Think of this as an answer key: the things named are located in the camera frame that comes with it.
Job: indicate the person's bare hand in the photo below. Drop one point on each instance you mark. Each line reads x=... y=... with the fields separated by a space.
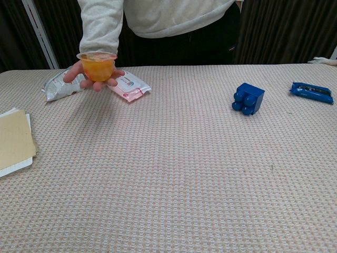
x=98 y=85

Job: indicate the orange fruit jelly cup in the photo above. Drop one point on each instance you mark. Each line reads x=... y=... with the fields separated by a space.
x=97 y=67

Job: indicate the grey sweatshirt sleeve forearm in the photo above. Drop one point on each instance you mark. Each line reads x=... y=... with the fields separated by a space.
x=100 y=26

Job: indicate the pink white wet wipes pack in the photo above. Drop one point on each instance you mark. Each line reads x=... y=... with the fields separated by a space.
x=130 y=87

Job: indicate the silver white snack packet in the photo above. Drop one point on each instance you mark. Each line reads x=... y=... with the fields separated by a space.
x=61 y=85

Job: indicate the person torso in grey sweatshirt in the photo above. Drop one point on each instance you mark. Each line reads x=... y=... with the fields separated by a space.
x=171 y=29

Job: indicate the tan cardboard sheet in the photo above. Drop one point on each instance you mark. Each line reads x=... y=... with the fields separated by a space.
x=14 y=138

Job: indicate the pink white woven tablecloth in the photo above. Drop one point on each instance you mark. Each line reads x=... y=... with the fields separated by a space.
x=173 y=168

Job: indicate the white paper board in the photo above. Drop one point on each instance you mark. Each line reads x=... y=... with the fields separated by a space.
x=15 y=166

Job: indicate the blue plastic building block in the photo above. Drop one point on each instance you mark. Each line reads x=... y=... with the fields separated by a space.
x=250 y=98

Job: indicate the dark pleated curtain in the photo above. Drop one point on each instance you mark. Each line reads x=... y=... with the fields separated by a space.
x=287 y=30

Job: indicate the blue cookie snack packet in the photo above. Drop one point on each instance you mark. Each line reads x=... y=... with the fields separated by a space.
x=312 y=92

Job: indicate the white metal frame bar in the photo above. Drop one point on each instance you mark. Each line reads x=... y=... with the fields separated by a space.
x=40 y=33

